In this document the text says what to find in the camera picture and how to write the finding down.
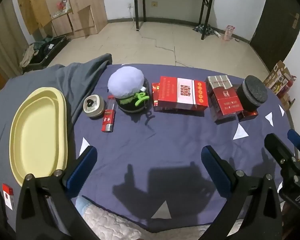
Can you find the small red box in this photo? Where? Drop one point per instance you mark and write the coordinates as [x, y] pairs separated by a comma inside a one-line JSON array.
[[248, 115]]

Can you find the black foam cylinder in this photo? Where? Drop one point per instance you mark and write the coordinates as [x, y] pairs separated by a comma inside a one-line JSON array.
[[253, 90]]

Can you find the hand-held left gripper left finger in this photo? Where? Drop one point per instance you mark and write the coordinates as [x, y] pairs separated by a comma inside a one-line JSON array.
[[86, 158]]

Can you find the gray blanket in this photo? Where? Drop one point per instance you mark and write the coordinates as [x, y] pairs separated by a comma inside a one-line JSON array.
[[72, 85]]

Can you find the round metal tin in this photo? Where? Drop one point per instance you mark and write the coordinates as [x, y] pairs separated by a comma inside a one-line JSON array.
[[93, 110]]

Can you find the plastic bag of clutter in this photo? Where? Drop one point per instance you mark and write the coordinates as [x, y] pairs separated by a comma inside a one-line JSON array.
[[63, 3]]

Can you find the red white cigarette pack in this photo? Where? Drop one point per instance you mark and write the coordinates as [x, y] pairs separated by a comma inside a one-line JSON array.
[[8, 192]]

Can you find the pile of light clothes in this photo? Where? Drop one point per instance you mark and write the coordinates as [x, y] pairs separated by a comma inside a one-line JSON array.
[[30, 53]]

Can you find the beige curtain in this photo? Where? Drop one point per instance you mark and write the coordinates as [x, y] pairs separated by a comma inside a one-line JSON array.
[[5, 42]]

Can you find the red lighter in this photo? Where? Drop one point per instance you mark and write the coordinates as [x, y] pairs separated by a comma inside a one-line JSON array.
[[108, 121]]

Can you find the dark door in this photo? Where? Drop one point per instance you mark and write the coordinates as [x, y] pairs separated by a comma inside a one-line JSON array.
[[272, 30]]

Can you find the pink box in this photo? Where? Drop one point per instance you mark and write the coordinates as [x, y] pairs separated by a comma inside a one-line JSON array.
[[228, 33]]

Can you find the yellow wall outlet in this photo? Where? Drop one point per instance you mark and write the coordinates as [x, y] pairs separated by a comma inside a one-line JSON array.
[[154, 4]]

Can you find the light quilted bear blanket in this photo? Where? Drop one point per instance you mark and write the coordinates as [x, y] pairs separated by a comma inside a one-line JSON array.
[[107, 225]]

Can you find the yellow foldable basin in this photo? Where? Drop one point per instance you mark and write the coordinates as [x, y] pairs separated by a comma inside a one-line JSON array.
[[35, 135]]

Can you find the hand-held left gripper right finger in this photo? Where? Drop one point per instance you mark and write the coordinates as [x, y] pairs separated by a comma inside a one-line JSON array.
[[210, 160]]

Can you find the glossy red cigarette pack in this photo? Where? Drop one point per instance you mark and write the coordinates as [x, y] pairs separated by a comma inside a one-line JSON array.
[[155, 95]]

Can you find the dark clothes pile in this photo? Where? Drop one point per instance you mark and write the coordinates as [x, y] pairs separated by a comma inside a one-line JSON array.
[[205, 30]]

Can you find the pile of cardboard boxes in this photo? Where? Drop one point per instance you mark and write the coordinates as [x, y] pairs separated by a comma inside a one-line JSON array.
[[277, 77]]

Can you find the green plastic clip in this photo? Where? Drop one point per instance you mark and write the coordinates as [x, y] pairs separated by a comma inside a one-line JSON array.
[[140, 97]]

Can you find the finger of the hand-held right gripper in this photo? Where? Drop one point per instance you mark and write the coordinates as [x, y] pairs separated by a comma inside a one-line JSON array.
[[277, 147], [297, 141]]

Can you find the black folding table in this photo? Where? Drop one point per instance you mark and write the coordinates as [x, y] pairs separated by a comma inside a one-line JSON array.
[[138, 5]]

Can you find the black open suitcase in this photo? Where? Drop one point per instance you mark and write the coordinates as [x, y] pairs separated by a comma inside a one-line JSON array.
[[48, 48]]

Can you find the dark red silver-top box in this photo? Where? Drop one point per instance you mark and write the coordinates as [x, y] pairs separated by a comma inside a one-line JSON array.
[[226, 105]]

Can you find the large red white carton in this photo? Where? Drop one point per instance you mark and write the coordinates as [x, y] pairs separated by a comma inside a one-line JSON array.
[[182, 92]]

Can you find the plywood board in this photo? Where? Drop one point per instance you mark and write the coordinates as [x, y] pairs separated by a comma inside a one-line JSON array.
[[32, 2]]

